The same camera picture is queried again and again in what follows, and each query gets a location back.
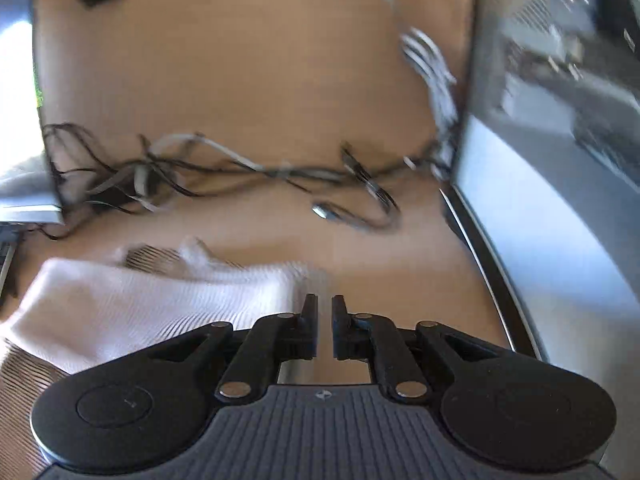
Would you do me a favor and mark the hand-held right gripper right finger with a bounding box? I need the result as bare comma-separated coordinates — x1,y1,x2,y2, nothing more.
331,295,501,402

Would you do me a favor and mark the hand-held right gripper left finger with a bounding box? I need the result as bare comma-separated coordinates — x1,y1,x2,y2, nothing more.
145,294,319,402

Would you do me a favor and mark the striped beige knit garment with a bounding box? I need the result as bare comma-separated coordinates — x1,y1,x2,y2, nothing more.
0,236,332,480

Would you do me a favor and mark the silver-edged computer monitor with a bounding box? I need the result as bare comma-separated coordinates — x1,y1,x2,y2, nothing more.
439,0,640,376

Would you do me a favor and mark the black audio jack cable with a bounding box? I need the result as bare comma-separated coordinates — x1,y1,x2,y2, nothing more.
311,180,403,234

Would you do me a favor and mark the light grey looped cable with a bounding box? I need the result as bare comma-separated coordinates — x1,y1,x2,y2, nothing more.
132,132,288,196

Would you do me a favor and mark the black cable bundle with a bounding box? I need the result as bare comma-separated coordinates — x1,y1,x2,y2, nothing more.
40,122,451,221

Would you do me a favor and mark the white power cable with plug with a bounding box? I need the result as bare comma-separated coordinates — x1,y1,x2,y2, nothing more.
350,0,460,181

